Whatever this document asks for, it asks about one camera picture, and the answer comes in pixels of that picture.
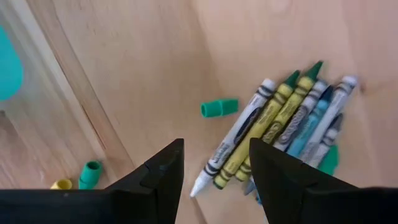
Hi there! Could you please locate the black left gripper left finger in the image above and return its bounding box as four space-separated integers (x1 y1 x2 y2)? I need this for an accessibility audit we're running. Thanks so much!
0 138 185 224

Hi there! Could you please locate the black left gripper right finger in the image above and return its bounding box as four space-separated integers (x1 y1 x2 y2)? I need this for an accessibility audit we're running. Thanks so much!
249 138 398 224

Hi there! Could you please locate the yellow-green crayon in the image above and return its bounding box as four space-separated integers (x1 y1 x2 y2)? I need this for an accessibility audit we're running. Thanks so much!
234 60 324 183
213 70 301 190

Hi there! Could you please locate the green pencil cap eraser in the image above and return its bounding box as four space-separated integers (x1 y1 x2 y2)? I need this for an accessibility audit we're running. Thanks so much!
200 98 239 119
317 144 340 177
78 160 103 190

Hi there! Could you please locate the yellow pencil cap eraser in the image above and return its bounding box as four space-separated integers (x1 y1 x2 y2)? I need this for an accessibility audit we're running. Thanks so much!
49 178 73 190

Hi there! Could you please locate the translucent green plastic bin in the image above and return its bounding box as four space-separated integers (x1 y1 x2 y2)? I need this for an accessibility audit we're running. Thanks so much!
0 25 25 102

